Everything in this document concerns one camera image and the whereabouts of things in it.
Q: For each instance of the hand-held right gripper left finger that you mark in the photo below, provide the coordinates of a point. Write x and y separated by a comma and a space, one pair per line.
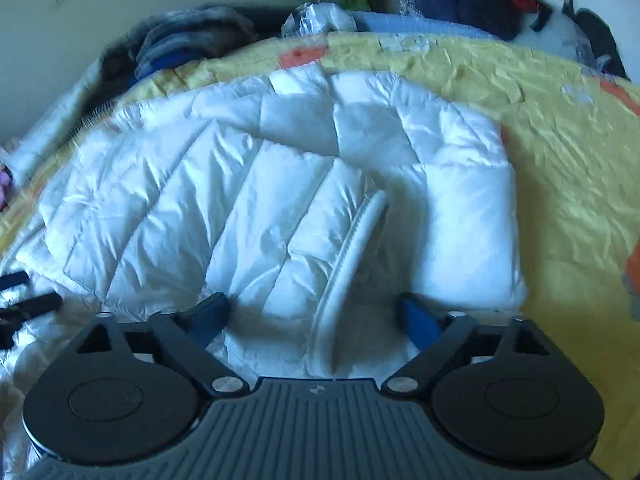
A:
210, 317

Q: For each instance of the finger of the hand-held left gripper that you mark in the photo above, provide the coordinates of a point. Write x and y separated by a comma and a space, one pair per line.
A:
12, 280
35, 306

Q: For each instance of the pile of dark clothes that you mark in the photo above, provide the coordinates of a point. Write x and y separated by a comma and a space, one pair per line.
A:
200, 27

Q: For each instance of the clear plastic bag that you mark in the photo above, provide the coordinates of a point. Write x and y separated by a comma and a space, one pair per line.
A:
320, 17

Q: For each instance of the white floral quilt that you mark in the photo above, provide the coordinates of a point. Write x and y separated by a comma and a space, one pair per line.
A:
55, 125

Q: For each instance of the yellow carrot-print quilt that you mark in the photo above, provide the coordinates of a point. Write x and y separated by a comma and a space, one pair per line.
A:
575, 185

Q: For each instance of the white puffer jacket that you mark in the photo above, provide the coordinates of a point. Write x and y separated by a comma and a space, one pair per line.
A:
200, 200

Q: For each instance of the light blue blanket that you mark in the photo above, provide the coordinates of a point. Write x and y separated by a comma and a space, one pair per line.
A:
425, 22

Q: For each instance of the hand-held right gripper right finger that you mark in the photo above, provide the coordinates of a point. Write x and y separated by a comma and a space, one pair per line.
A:
418, 320

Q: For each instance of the black backpack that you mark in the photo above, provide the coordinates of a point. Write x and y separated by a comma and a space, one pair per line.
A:
602, 40

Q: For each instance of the purple cloth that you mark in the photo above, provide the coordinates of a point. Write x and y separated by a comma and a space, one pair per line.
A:
5, 182

